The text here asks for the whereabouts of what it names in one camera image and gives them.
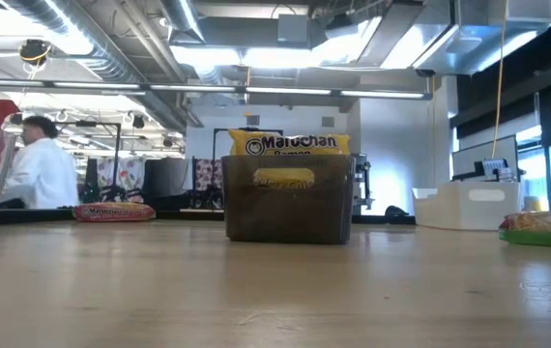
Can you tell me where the grey plastic bin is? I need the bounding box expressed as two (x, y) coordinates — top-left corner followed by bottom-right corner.
(220, 154), (356, 246)

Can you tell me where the silver round ceiling duct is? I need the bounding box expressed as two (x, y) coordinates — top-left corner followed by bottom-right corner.
(159, 0), (207, 44)

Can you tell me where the patterned fabric panel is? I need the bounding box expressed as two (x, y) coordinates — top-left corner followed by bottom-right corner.
(95, 157), (146, 204)
(191, 157), (224, 210)

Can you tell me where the grey ceiling box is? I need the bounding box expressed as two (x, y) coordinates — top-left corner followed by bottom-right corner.
(277, 14), (311, 45)

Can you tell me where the grey wall panel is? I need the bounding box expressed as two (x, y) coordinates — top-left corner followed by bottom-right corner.
(450, 134), (520, 183)

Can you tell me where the silver spiral ceiling duct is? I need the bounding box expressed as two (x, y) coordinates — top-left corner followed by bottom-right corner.
(4, 0), (189, 134)

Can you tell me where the person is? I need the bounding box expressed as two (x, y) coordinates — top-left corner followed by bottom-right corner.
(0, 114), (80, 210)

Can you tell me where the dark grey cabinet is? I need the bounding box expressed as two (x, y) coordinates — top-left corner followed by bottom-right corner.
(142, 157), (193, 212)

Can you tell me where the black ceiling device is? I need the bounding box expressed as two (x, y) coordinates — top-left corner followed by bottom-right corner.
(17, 38), (53, 68)

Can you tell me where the black equipment stand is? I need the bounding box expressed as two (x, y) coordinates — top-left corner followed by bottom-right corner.
(351, 153), (374, 212)

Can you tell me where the green lime shrimp ramen pack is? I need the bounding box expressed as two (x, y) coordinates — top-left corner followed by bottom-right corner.
(497, 209), (551, 250)
(72, 201), (158, 224)

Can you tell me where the long ceiling light bar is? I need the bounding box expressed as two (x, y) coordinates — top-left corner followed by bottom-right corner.
(0, 79), (434, 102)

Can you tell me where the black table frame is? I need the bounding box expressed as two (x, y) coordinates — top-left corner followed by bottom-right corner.
(0, 207), (418, 226)

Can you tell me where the silver rectangular ceiling duct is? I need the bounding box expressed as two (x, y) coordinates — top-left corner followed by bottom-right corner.
(357, 0), (551, 77)

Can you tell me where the yellow Maruchan ramen pack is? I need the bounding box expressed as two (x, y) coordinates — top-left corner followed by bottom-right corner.
(228, 128), (353, 189)

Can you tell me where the white plastic bin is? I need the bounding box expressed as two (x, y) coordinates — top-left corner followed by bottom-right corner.
(411, 181), (523, 232)

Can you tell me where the yellow power cable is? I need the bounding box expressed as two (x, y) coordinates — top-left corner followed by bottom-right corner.
(490, 0), (508, 160)

